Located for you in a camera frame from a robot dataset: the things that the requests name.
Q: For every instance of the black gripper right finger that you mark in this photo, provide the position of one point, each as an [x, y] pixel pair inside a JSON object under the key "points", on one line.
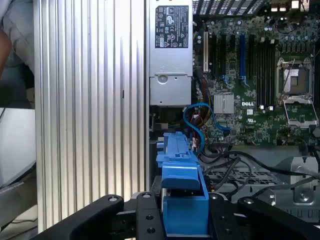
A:
{"points": [[262, 220]]}

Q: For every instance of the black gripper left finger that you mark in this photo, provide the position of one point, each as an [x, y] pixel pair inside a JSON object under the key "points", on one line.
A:
{"points": [[147, 217]]}

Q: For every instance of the hard disk in blue carrier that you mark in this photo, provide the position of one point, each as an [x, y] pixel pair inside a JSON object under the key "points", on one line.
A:
{"points": [[175, 142]]}

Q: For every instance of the black RAM slot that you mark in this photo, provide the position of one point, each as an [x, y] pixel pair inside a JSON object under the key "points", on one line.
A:
{"points": [[259, 75], [273, 75], [268, 75], [263, 75]]}

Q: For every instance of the black expansion slot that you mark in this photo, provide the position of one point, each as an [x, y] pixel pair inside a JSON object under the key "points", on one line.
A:
{"points": [[223, 55], [251, 57], [214, 55]]}

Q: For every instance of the blue expansion slot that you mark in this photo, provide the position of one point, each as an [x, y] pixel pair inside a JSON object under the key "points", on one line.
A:
{"points": [[242, 55]]}

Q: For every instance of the white expansion slot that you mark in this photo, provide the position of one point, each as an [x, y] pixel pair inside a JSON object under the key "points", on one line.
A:
{"points": [[206, 52]]}

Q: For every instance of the perforated metal drive cage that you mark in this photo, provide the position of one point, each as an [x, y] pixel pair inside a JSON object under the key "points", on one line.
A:
{"points": [[250, 175]]}

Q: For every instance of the black grey PC case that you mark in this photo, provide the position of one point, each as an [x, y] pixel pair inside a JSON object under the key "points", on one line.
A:
{"points": [[275, 152]]}

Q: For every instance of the green Dell motherboard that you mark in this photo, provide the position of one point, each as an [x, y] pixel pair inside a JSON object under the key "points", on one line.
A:
{"points": [[250, 117]]}

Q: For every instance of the silver finned heat sink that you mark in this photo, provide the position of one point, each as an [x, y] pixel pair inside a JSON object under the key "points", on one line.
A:
{"points": [[223, 103]]}

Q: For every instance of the silver power supply unit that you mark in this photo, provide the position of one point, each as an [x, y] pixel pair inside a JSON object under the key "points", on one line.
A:
{"points": [[170, 87]]}

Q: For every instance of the CPU socket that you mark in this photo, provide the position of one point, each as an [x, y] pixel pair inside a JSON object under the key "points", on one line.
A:
{"points": [[300, 82]]}

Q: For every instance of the person's white shirt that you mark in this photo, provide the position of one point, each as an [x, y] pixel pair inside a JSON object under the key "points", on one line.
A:
{"points": [[20, 32]]}

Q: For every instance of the metal socket cover frame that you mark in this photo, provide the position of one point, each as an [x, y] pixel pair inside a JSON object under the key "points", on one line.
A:
{"points": [[297, 100]]}

